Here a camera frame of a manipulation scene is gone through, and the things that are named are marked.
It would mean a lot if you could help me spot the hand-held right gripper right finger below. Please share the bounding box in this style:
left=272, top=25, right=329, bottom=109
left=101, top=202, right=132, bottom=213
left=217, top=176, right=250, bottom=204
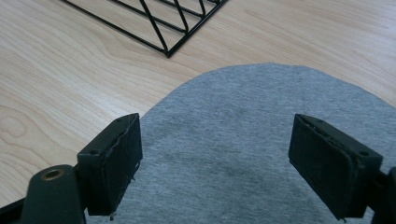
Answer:
left=288, top=113, right=384, bottom=221

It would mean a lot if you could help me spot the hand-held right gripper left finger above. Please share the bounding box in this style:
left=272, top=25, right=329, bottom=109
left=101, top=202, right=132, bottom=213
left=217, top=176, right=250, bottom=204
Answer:
left=77, top=112, right=144, bottom=217

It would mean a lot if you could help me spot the grey cloth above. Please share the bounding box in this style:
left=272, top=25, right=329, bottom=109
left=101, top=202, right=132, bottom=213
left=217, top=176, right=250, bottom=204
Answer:
left=85, top=63, right=396, bottom=224

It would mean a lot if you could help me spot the black wire rack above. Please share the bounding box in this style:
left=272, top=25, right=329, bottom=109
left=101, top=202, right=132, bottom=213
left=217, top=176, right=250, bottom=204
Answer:
left=59, top=0, right=230, bottom=59

